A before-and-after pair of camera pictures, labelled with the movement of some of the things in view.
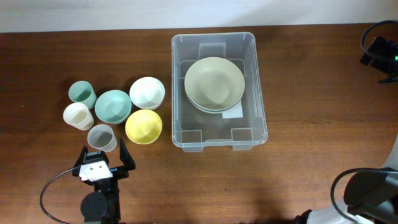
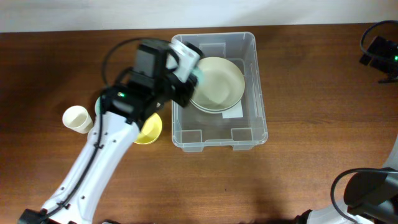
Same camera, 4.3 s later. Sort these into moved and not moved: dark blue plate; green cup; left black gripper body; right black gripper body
Moved: green cup; left black gripper body
Not moved: right black gripper body; dark blue plate
